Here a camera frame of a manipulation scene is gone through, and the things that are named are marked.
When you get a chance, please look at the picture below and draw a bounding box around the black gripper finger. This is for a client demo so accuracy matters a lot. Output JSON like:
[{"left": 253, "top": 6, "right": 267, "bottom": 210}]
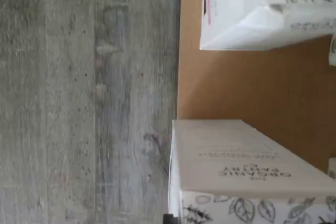
[{"left": 163, "top": 213, "right": 182, "bottom": 224}]

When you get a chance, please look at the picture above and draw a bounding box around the white box green strip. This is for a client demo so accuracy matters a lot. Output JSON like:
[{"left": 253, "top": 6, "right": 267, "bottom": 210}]
[{"left": 167, "top": 119, "right": 336, "bottom": 224}]

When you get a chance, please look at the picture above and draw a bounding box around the brown wooden shelf board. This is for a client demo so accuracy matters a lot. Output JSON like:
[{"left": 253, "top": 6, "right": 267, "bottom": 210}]
[{"left": 176, "top": 0, "right": 336, "bottom": 175}]

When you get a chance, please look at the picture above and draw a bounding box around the white box pink strip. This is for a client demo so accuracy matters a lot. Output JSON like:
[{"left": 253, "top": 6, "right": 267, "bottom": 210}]
[{"left": 198, "top": 0, "right": 336, "bottom": 51}]

